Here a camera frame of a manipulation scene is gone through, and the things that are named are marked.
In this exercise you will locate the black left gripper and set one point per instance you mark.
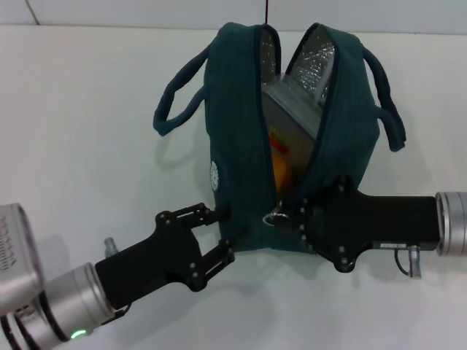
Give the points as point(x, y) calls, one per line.
point(153, 262)

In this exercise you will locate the dark teal lunch bag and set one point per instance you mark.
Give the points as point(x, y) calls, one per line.
point(237, 127)

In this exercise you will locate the clear blue-rimmed lunch box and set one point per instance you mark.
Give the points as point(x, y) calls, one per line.
point(292, 116)

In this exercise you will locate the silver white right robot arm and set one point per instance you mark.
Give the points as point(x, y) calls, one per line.
point(454, 222)

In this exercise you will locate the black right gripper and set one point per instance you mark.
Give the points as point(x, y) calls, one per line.
point(365, 218)

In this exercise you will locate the orange pear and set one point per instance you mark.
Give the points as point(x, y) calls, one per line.
point(281, 164)

